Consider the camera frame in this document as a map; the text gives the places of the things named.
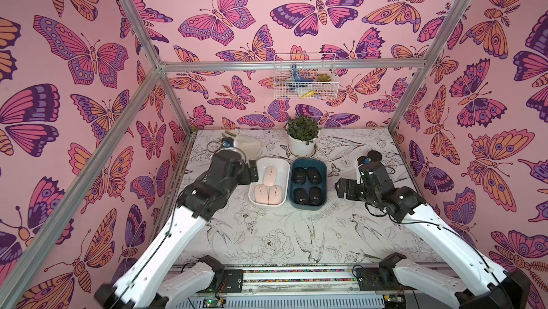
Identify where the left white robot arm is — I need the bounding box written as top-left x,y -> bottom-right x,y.
94,148 -> 258,308

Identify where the black round jar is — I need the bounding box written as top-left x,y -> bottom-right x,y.
367,150 -> 383,162

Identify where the potted green plant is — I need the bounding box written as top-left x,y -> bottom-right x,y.
285,115 -> 321,158

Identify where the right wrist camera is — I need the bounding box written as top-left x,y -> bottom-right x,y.
357,156 -> 386,176

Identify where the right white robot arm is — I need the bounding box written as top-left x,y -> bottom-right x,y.
335,163 -> 530,308

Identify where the black mouse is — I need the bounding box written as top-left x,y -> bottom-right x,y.
293,188 -> 309,205
305,167 -> 323,185
292,167 -> 307,185
308,187 -> 325,206

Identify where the white wire basket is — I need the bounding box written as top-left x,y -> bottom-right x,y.
272,59 -> 340,101

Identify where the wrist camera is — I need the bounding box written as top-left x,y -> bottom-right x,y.
220,136 -> 243,151
357,156 -> 386,176

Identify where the pink mouse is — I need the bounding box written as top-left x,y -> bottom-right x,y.
268,186 -> 284,206
254,184 -> 269,205
263,166 -> 278,187

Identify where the white storage tray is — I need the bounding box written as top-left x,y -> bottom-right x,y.
248,157 -> 291,208

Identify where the teal storage box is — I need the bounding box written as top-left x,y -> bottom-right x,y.
288,158 -> 328,210

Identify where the beige work glove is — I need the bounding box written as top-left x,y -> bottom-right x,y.
221,131 -> 263,160

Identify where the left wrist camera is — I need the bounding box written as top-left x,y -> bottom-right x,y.
220,136 -> 243,151

